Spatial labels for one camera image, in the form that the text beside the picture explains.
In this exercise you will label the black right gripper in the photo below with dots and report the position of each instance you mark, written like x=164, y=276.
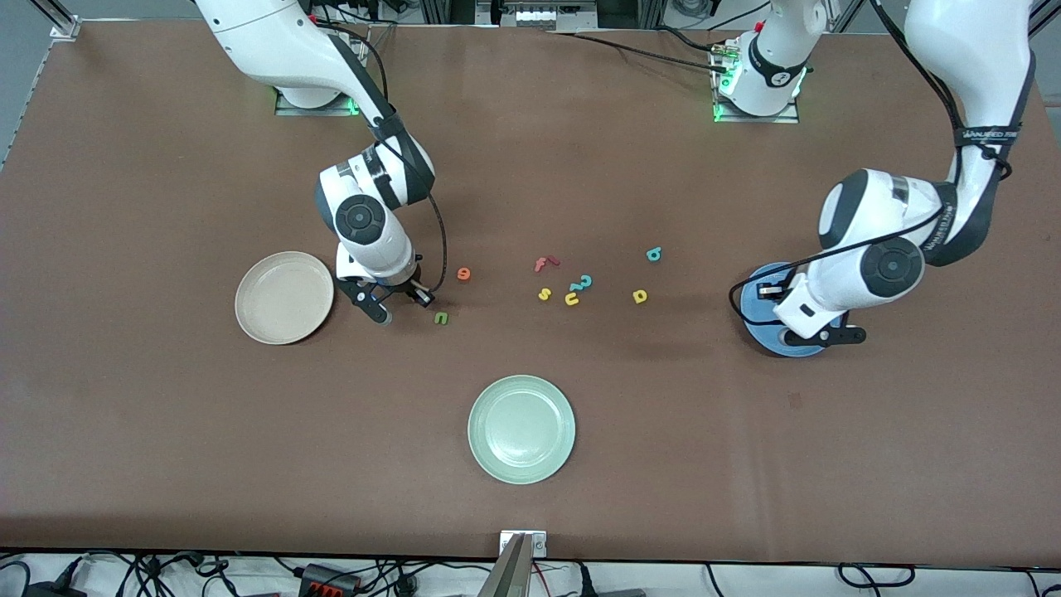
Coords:
x=406, y=288

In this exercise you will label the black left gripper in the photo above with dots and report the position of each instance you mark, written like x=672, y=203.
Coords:
x=770, y=291

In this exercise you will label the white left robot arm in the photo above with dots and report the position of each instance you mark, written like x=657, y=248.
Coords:
x=879, y=215

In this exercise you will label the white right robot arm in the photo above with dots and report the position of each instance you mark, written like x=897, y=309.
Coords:
x=273, y=41

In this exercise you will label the blue plate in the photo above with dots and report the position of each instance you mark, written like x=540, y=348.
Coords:
x=756, y=319

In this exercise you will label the red letter f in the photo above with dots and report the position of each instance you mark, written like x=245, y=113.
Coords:
x=540, y=265

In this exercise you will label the beige brown plate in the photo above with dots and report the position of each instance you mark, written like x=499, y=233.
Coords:
x=284, y=298

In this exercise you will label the teal digit two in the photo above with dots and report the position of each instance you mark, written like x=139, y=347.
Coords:
x=583, y=283

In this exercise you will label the pale green plate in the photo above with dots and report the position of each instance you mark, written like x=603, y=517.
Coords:
x=521, y=429

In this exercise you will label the grey metal mast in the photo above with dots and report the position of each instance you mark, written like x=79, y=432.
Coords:
x=510, y=574

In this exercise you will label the red black power strip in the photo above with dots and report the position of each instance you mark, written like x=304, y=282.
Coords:
x=326, y=578

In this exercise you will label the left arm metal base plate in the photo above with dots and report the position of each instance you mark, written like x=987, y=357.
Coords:
x=783, y=118

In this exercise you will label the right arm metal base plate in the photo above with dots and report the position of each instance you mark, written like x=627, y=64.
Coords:
x=290, y=109

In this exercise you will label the silver table edge bracket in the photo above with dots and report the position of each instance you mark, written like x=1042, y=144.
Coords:
x=539, y=546

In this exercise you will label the aluminium frame corner post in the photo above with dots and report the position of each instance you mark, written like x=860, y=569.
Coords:
x=62, y=26

